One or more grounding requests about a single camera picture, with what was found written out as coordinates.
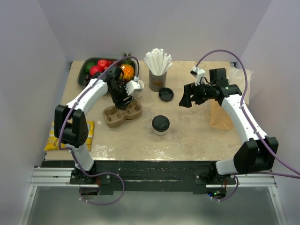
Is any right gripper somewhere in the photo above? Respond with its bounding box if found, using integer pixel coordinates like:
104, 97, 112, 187
179, 80, 216, 108

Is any brown paper bag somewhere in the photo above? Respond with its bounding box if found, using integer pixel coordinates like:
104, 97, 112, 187
210, 67, 253, 130

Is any brown cardboard cup carrier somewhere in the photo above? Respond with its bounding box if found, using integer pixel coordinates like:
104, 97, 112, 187
102, 99, 143, 128

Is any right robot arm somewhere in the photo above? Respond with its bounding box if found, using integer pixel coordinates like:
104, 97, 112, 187
179, 67, 278, 184

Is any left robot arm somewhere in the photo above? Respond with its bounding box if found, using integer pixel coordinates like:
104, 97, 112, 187
54, 66, 143, 184

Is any white paper straws bundle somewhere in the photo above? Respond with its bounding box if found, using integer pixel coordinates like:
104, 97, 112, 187
144, 48, 173, 76

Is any toy pineapple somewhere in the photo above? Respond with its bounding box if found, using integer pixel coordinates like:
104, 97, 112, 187
120, 58, 135, 82

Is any yellow snack bag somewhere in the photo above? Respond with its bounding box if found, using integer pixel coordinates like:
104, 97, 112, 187
44, 120, 94, 151

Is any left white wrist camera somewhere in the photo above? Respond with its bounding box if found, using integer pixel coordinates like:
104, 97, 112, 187
126, 80, 142, 96

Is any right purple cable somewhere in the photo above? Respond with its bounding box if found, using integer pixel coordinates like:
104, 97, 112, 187
195, 49, 300, 203

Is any grey straw holder cup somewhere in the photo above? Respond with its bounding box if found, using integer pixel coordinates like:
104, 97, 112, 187
149, 70, 167, 92

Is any green lime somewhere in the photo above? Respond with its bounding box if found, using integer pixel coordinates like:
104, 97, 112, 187
84, 62, 95, 73

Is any dark grapes bunch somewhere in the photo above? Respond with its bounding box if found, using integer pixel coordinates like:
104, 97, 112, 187
83, 75, 127, 87

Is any white paper cup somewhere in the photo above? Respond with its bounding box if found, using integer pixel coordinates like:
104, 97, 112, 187
132, 80, 144, 100
153, 127, 168, 136

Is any black cup lid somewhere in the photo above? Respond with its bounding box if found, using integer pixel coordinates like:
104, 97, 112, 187
152, 115, 170, 132
158, 87, 174, 102

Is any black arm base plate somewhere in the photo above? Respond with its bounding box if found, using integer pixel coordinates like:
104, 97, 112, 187
41, 160, 247, 195

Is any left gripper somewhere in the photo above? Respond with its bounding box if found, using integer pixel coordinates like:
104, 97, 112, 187
109, 82, 135, 111

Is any dark green fruit tray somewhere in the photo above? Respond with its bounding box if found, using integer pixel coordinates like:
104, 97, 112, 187
77, 57, 137, 89

